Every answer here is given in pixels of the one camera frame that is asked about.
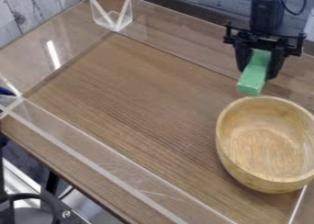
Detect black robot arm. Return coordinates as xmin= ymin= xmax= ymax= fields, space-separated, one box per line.
xmin=223 ymin=0 xmax=305 ymax=81

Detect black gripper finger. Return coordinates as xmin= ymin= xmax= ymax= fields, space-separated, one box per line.
xmin=265 ymin=46 xmax=285 ymax=80
xmin=233 ymin=40 xmax=252 ymax=72

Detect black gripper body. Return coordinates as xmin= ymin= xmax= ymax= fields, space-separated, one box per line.
xmin=223 ymin=0 xmax=305 ymax=56

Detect green rectangular block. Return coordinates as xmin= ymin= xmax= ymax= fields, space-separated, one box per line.
xmin=236 ymin=50 xmax=271 ymax=95

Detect black cable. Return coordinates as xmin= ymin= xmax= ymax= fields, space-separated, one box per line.
xmin=0 ymin=135 xmax=62 ymax=224

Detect brown wooden bowl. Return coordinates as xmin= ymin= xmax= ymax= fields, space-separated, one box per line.
xmin=216 ymin=95 xmax=314 ymax=194

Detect black table leg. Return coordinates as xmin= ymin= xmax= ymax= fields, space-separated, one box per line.
xmin=45 ymin=172 xmax=60 ymax=195

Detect clear acrylic enclosure wall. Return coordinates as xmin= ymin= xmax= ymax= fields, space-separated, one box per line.
xmin=0 ymin=0 xmax=314 ymax=224

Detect metal bracket with screw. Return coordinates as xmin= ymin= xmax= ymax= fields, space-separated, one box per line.
xmin=53 ymin=201 xmax=90 ymax=224

